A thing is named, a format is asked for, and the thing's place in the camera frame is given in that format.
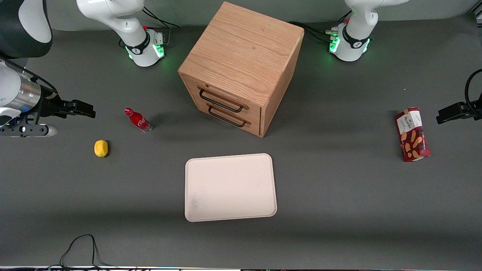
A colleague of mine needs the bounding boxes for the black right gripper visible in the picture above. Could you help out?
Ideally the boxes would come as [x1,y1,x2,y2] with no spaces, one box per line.
[38,87,96,119]

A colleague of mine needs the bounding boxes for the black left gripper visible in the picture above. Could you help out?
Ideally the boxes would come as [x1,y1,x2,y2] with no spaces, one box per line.
[436,101,482,125]

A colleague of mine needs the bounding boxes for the red coke bottle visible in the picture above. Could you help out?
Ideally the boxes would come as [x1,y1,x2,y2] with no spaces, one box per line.
[124,108,153,133]

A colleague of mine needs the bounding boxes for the beige plastic tray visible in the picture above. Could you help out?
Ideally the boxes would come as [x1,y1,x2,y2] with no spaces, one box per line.
[184,153,278,222]

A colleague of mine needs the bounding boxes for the yellow lemon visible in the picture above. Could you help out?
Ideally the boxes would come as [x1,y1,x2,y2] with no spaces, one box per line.
[94,140,109,158]

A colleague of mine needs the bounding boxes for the red snack box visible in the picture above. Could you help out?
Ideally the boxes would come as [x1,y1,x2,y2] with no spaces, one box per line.
[395,107,431,163]

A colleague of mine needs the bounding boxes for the large wooden drawer front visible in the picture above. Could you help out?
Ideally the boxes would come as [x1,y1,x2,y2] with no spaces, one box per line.
[185,78,262,118]

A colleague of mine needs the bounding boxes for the small wooden drawer front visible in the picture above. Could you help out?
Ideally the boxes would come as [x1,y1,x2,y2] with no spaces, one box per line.
[195,101,261,136]

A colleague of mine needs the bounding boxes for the wooden drawer cabinet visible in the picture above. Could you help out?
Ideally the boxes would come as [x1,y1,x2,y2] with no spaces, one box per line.
[178,1,305,138]

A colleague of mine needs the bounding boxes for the black looped gripper cable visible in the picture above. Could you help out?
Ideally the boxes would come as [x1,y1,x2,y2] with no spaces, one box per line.
[464,69,482,110]

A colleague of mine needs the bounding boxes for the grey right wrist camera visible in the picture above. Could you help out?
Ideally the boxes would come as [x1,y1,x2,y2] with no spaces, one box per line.
[0,124,58,137]

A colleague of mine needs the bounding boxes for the black right arm base cables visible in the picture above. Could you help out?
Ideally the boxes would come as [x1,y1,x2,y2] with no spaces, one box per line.
[141,5,180,50]

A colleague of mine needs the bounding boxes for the black arm base cables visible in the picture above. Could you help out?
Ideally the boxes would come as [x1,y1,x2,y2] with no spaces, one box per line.
[288,11,353,44]
[141,5,180,50]

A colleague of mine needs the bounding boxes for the thin black table-edge cable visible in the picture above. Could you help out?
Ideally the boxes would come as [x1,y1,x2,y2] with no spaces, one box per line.
[46,234,115,270]

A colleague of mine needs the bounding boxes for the long black drawer handle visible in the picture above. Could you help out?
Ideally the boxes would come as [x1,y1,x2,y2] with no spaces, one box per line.
[198,87,250,113]

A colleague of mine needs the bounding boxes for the short black drawer handle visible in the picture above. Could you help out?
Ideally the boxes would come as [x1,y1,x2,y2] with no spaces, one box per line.
[207,103,252,128]

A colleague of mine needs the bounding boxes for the black left arm base cables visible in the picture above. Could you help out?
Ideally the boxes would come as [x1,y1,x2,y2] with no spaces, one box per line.
[288,11,353,44]

